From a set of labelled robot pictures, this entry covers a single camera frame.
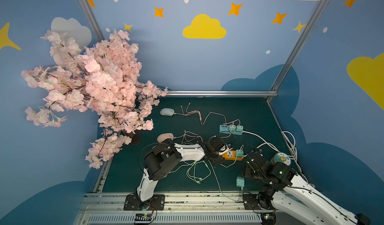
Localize teal power strip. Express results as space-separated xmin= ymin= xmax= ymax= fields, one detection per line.
xmin=219 ymin=125 xmax=236 ymax=135

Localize pink charging cable upper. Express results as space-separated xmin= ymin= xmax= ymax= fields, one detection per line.
xmin=173 ymin=103 xmax=241 ymax=126

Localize pale blue wireless mouse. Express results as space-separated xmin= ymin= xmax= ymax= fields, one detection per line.
xmin=160 ymin=108 xmax=175 ymax=117

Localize green charging cable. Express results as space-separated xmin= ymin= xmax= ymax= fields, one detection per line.
xmin=206 ymin=158 xmax=244 ymax=203
xmin=176 ymin=145 xmax=244 ymax=184

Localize pink cherry blossom tree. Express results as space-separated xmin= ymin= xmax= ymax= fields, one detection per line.
xmin=21 ymin=30 xmax=168 ymax=169

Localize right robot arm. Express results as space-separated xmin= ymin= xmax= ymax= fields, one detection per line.
xmin=243 ymin=151 xmax=371 ymax=225

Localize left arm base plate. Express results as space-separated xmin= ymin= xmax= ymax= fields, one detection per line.
xmin=123 ymin=193 xmax=165 ymax=211

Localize tin can with label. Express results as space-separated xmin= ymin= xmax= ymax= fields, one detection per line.
xmin=272 ymin=153 xmax=292 ymax=166

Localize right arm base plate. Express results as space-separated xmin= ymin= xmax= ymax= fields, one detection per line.
xmin=242 ymin=191 xmax=275 ymax=210

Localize aluminium frame back bar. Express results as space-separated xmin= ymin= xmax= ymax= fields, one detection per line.
xmin=167 ymin=91 xmax=278 ymax=97

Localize pink mouse upper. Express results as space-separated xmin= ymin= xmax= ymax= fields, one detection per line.
xmin=157 ymin=133 xmax=174 ymax=143

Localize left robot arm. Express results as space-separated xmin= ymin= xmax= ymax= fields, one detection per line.
xmin=137 ymin=133 xmax=232 ymax=202

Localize white power cords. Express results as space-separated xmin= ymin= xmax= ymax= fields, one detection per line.
xmin=242 ymin=130 xmax=310 ymax=184

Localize pink charging cable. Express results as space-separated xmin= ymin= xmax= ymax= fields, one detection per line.
xmin=173 ymin=103 xmax=241 ymax=126
xmin=173 ymin=125 xmax=232 ymax=149

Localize orange power strip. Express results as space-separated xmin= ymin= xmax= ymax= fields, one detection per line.
xmin=222 ymin=150 xmax=244 ymax=161

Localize aluminium rail base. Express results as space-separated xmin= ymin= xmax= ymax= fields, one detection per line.
xmin=73 ymin=190 xmax=331 ymax=225

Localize pink charging cable lower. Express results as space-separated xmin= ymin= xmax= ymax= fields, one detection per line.
xmin=173 ymin=125 xmax=232 ymax=149

